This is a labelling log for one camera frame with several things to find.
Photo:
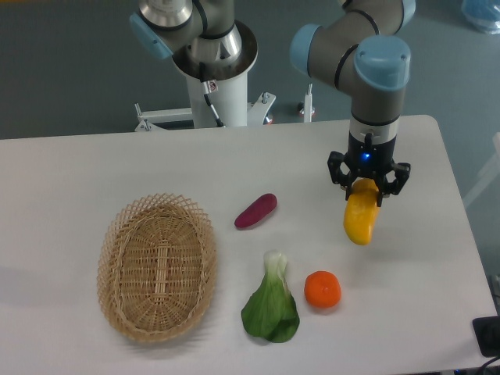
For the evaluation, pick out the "yellow mango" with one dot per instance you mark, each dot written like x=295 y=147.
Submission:
x=361 y=212

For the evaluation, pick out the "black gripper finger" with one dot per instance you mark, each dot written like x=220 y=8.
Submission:
x=339 y=166
x=391 y=180

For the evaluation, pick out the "woven wicker basket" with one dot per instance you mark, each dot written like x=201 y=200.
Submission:
x=157 y=268

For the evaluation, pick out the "green bok choy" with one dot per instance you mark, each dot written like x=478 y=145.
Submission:
x=271 y=312

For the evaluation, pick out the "purple sweet potato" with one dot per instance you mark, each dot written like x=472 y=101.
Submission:
x=257 y=211

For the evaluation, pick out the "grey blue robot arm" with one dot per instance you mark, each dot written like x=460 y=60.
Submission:
x=359 y=55

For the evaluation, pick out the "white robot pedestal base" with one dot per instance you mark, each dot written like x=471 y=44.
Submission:
x=216 y=73

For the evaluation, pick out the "orange tangerine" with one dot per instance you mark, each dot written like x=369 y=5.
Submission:
x=322 y=290

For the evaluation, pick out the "black device at edge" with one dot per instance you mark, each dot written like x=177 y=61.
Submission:
x=486 y=330

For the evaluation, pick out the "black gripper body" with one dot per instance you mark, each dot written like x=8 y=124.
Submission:
x=363 y=162

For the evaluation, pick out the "blue plastic bag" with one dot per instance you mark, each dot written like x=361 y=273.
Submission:
x=482 y=14

